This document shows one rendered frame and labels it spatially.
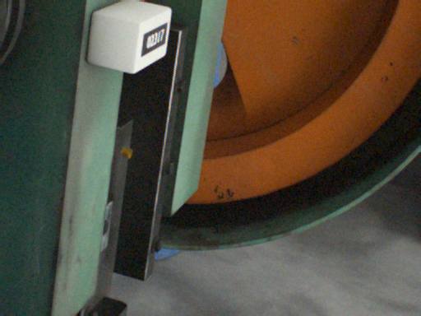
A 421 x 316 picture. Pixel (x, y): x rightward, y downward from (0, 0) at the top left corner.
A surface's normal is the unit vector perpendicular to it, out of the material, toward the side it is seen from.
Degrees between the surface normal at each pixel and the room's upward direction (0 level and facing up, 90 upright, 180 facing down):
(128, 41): 90
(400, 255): 0
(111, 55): 90
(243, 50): 90
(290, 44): 90
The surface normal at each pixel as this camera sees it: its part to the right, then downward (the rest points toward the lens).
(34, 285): -0.31, 0.26
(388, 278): 0.15, -0.94
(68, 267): 0.94, 0.23
